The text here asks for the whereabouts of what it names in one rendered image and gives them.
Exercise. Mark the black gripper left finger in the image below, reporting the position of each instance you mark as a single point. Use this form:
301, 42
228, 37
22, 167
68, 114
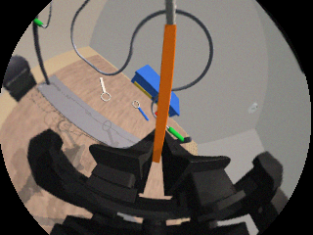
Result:
137, 159

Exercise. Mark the orange handle with grey loop tip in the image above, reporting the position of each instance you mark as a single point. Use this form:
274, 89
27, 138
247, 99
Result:
166, 74

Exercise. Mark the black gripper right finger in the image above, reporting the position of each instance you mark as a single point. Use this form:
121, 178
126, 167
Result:
177, 163

